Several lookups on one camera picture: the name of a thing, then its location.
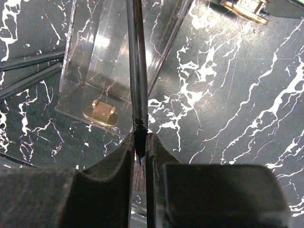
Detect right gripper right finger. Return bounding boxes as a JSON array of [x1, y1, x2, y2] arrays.
[[145, 133, 291, 228]]

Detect small black makeup brush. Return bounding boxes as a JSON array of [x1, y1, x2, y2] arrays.
[[126, 0, 148, 191]]

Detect thin black makeup brush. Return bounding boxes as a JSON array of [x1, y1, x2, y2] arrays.
[[0, 50, 65, 71]]

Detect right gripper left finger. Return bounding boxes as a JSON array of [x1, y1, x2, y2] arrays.
[[0, 133, 134, 228]]

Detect large fluffy powder brush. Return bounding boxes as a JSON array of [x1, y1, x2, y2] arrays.
[[0, 62, 63, 102]]

